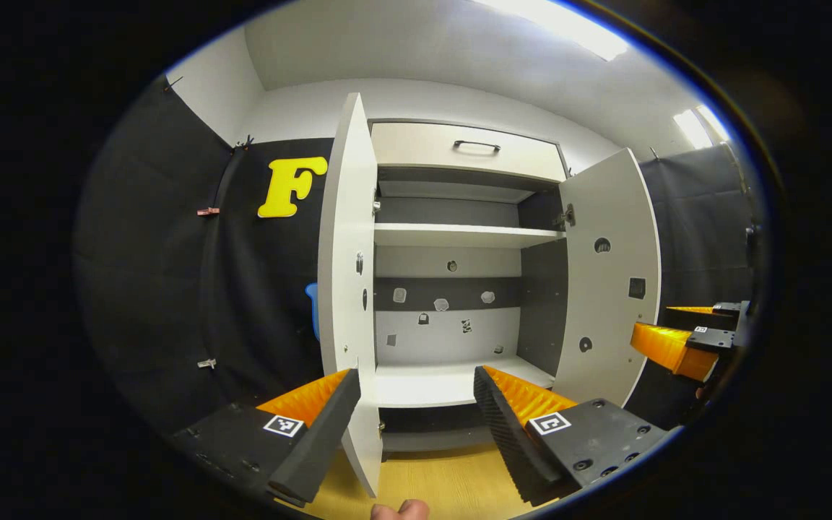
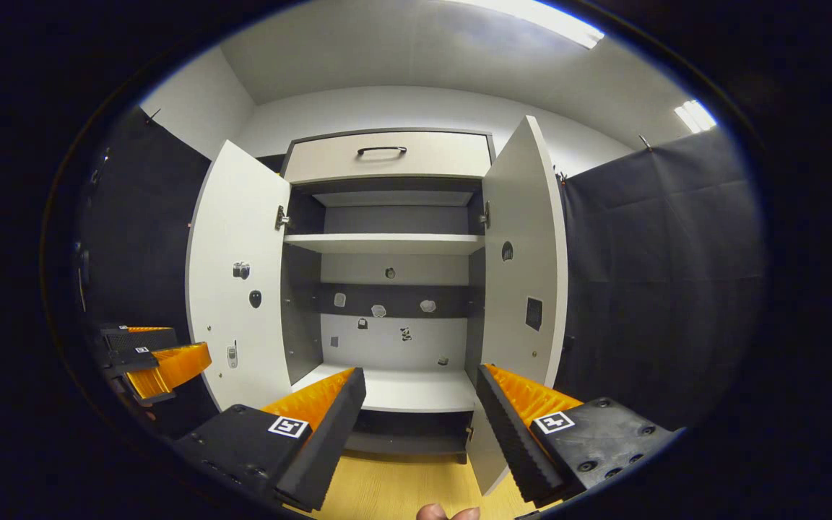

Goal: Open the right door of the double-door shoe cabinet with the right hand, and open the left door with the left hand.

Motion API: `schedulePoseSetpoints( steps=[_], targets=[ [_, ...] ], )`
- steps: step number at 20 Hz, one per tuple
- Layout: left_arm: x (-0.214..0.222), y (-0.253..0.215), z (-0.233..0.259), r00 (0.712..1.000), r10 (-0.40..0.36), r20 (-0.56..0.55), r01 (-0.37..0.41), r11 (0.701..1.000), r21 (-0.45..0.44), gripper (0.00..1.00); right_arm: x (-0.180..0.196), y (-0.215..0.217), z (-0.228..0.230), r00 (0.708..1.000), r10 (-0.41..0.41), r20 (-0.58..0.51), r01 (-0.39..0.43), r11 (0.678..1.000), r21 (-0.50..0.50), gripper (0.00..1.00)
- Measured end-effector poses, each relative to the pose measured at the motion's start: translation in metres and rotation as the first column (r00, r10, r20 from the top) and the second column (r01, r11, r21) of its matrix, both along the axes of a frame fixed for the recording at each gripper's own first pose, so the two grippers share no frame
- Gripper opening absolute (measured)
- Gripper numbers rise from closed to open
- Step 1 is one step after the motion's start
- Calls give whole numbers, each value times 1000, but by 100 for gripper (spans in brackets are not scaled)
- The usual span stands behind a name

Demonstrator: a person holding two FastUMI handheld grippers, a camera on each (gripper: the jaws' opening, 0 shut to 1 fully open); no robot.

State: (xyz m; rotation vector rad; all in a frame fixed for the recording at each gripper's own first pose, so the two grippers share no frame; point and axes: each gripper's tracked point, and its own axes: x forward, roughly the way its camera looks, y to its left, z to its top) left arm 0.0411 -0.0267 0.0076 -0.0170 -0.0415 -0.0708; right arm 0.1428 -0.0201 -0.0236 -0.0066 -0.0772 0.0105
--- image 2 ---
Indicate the beige double-door shoe cabinet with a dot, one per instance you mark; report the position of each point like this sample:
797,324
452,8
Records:
387,244

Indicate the long ceiling light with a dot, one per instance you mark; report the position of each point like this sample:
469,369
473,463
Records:
531,18

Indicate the metal door hinge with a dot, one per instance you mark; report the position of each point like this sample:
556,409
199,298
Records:
282,218
486,215

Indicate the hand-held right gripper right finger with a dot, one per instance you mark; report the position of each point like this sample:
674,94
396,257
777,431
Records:
510,440

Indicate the beige cabinet door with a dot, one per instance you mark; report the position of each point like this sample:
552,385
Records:
524,238
228,217

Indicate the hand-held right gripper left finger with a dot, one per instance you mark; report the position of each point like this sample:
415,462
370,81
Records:
329,448

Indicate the short ceiling light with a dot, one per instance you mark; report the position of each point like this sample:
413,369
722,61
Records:
695,115

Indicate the black backdrop cloth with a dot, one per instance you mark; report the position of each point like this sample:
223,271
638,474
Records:
661,274

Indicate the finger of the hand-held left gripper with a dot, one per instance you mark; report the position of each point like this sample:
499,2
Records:
149,338
134,361

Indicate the beige cabinet drawer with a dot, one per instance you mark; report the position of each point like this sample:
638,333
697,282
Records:
329,159

